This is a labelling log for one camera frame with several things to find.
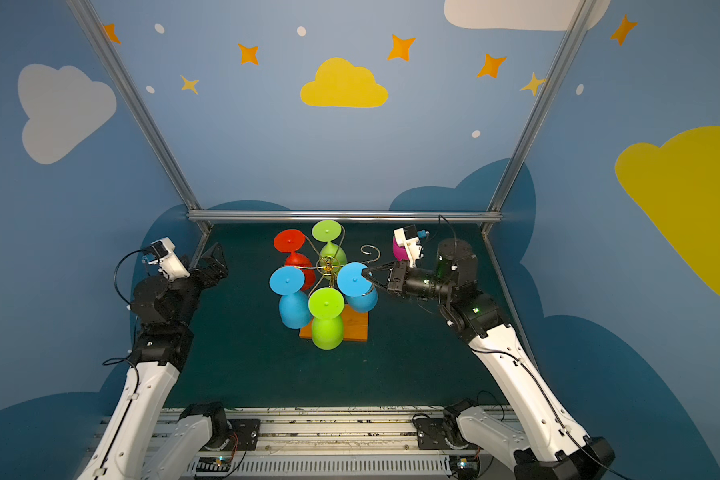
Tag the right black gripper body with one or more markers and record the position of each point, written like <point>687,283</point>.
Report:
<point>393,280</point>

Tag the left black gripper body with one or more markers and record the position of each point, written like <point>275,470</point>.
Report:
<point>204,268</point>

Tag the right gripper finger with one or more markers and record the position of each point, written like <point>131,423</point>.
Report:
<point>381,283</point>
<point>379,269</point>

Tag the pink wine glass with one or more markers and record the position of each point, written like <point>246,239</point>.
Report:
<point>399,251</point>

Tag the blue wine glass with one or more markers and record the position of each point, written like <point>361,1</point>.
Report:
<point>287,282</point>
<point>359,292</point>

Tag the green wine glass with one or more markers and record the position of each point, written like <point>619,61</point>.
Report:
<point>332,256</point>
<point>326,306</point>

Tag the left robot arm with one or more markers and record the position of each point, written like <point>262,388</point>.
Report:
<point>164,304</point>

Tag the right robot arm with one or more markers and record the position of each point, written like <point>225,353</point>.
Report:
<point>549,443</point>

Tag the orange wooden rack base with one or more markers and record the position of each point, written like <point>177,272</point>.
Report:
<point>355,326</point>

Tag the red wine glass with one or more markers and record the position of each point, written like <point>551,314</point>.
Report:
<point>290,241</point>

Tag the left circuit board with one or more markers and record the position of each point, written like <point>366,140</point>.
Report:
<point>212,467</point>

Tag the circuit board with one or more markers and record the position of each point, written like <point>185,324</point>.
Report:
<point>463,468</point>
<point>212,467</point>

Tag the right circuit board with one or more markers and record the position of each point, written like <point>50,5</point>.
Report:
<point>463,468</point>

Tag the left floor edge rail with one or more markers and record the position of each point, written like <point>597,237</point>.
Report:
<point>195,260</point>

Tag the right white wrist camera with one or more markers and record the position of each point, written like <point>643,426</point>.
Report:
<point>411,237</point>

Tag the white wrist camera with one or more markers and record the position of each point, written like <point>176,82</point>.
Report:
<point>161,253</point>
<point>411,237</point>

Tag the aluminium frame back bar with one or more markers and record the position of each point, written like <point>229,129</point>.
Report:
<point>272,216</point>

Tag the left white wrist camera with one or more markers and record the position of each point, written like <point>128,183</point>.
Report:
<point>161,253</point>

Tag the gold wire glass rack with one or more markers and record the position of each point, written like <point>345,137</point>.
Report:
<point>321,280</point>

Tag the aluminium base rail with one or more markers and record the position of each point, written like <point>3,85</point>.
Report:
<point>351,431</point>

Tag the aluminium frame left post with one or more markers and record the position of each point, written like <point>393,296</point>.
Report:
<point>89,22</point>

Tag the aluminium frame post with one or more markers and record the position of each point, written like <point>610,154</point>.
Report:
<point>559,68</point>
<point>89,22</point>

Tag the aluminium frame right post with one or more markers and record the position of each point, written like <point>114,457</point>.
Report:
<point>559,68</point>

